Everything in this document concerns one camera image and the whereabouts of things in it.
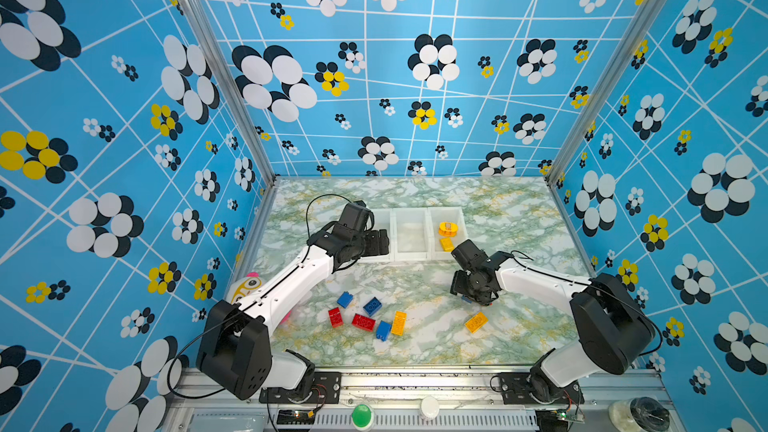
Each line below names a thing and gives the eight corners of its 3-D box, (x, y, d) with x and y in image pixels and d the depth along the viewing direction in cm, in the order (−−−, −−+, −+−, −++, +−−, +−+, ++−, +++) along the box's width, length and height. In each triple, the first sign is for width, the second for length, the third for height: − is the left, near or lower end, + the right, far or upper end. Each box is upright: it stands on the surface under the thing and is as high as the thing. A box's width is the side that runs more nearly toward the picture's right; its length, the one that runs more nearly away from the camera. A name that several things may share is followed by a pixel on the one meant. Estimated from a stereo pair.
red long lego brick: (351, 325, 86) (350, 322, 84) (355, 315, 87) (354, 312, 86) (374, 332, 84) (373, 330, 82) (377, 323, 86) (377, 320, 84)
